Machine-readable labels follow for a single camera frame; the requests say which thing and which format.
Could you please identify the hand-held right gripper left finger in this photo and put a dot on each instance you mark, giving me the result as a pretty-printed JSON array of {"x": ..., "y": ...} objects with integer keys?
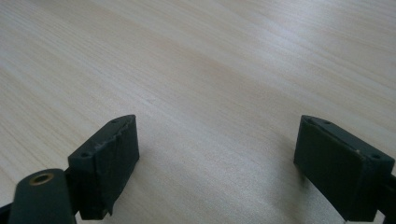
[{"x": 106, "y": 168}]

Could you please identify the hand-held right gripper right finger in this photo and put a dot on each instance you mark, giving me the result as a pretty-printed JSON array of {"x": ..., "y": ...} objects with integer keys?
[{"x": 339, "y": 174}]

